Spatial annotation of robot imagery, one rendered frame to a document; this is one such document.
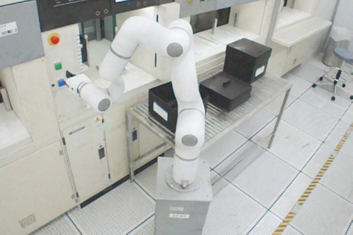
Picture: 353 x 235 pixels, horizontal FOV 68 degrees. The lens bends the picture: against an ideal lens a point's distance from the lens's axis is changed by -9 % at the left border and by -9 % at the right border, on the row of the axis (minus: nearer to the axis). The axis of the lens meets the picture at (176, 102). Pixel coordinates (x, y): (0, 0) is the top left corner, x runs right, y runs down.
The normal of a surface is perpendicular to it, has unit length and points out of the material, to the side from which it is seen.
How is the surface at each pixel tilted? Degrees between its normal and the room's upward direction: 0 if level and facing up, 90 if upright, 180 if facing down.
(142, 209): 0
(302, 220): 0
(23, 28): 90
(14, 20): 90
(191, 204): 90
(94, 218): 0
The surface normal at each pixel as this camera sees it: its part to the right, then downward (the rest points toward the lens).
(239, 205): 0.07, -0.82
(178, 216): 0.00, 0.57
